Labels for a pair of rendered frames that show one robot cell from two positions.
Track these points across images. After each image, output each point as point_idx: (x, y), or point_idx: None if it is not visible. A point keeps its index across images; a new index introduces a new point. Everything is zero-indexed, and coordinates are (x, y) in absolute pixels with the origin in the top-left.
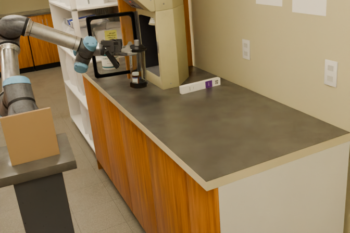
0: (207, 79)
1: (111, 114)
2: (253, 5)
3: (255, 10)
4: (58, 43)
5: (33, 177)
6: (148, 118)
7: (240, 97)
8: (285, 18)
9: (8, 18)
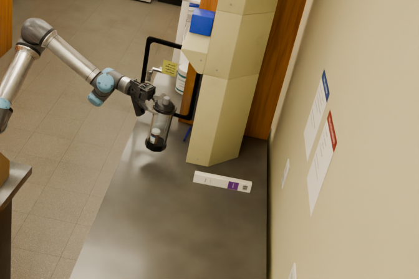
0: (234, 179)
1: None
2: (302, 132)
3: (301, 139)
4: (72, 68)
5: None
6: (117, 196)
7: (239, 227)
8: (303, 179)
9: (32, 23)
